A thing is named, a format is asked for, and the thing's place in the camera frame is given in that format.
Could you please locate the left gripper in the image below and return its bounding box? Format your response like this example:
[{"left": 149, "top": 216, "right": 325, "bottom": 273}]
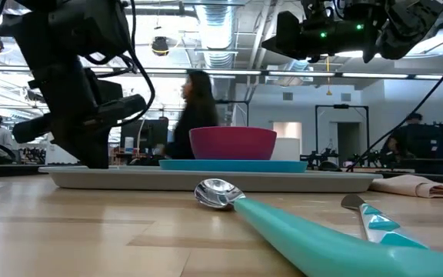
[{"left": 11, "top": 57, "right": 148, "bottom": 170}]

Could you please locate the pink plastic bowl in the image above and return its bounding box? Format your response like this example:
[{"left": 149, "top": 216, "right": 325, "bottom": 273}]
[{"left": 188, "top": 126, "right": 278, "bottom": 162}]

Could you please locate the blue plastic plate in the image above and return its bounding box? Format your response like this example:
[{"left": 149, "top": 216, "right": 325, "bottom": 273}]
[{"left": 158, "top": 159, "right": 309, "bottom": 174}]

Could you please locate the knife with teal handle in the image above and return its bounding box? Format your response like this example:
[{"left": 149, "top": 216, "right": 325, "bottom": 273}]
[{"left": 340, "top": 193, "right": 431, "bottom": 251}]

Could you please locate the spoon with teal handle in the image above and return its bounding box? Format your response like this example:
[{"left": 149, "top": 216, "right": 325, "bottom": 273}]
[{"left": 193, "top": 177, "right": 443, "bottom": 277}]

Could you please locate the grey plastic tray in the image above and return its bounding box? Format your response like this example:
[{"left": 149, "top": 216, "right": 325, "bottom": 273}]
[{"left": 38, "top": 165, "right": 385, "bottom": 194}]

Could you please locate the black computer monitor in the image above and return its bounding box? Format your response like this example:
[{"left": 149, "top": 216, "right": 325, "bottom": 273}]
[{"left": 120, "top": 118, "right": 170, "bottom": 149}]

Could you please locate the white mug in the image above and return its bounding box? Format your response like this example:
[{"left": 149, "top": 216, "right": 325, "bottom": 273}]
[{"left": 270, "top": 137, "right": 302, "bottom": 162}]

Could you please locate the black ceiling lamp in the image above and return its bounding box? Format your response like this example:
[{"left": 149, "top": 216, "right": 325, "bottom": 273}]
[{"left": 151, "top": 35, "right": 170, "bottom": 57}]

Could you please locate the beige cloth napkin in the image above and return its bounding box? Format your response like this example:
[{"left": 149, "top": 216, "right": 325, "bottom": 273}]
[{"left": 368, "top": 174, "right": 443, "bottom": 200}]

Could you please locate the black table border rail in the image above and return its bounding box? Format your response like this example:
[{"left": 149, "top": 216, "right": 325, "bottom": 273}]
[{"left": 0, "top": 163, "right": 53, "bottom": 179}]

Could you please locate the silver ventilation duct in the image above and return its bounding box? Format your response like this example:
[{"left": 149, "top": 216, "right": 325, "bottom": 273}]
[{"left": 193, "top": 0, "right": 242, "bottom": 71}]

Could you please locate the black metal stand frame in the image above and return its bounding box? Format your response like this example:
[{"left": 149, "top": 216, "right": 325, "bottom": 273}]
[{"left": 314, "top": 103, "right": 371, "bottom": 155}]

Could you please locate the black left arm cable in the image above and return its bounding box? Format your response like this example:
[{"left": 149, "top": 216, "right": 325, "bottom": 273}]
[{"left": 84, "top": 0, "right": 157, "bottom": 128}]

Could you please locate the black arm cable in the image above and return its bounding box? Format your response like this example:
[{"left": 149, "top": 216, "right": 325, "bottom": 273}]
[
  {"left": 84, "top": 0, "right": 157, "bottom": 128},
  {"left": 345, "top": 29, "right": 443, "bottom": 173}
]

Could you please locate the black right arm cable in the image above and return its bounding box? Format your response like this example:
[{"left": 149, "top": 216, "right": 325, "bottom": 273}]
[{"left": 345, "top": 29, "right": 443, "bottom": 173}]

